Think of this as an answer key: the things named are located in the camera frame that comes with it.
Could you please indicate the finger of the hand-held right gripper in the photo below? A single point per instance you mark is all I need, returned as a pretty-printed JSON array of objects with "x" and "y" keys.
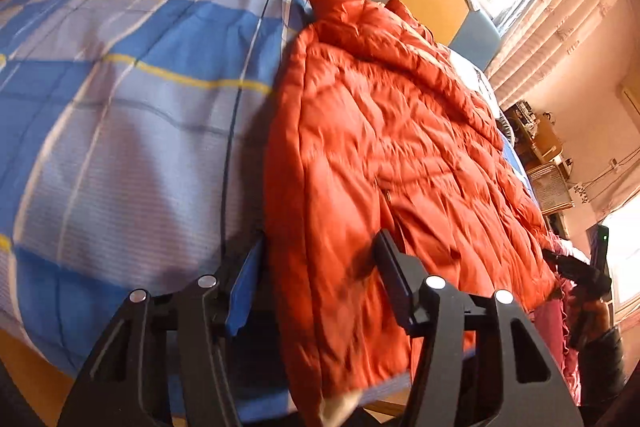
[{"x": 560, "y": 261}]

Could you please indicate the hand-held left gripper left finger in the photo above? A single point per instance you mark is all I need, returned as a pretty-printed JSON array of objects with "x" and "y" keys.
[{"x": 244, "y": 292}]

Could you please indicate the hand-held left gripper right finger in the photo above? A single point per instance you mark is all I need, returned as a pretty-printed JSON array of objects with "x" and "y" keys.
[{"x": 395, "y": 282}]

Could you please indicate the orange down jacket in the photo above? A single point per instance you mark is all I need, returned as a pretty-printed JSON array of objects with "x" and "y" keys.
[{"x": 400, "y": 147}]

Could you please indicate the person's right forearm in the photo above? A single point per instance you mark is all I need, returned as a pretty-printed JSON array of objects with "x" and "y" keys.
[{"x": 606, "y": 367}]

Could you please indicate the person's right hand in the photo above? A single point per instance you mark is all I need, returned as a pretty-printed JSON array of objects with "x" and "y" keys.
[{"x": 596, "y": 314}]

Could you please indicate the pink cloth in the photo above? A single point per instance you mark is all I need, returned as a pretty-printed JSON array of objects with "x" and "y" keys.
[{"x": 550, "y": 327}]

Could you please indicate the wicker chair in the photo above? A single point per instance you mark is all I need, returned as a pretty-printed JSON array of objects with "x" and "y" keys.
[{"x": 550, "y": 187}]

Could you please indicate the wooden desk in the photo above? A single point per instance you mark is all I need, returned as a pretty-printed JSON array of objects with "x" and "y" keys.
[{"x": 537, "y": 137}]

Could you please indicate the grey cushion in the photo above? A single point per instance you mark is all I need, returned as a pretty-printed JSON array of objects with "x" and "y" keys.
[{"x": 506, "y": 127}]

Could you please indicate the blue plaid bed sheet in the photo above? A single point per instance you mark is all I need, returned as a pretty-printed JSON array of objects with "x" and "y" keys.
[{"x": 125, "y": 132}]

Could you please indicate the white printed pillow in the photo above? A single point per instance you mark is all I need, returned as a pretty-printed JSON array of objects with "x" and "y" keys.
[{"x": 472, "y": 74}]

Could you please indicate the beige patterned curtain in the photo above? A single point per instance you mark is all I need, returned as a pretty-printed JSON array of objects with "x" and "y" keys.
[{"x": 565, "y": 22}]

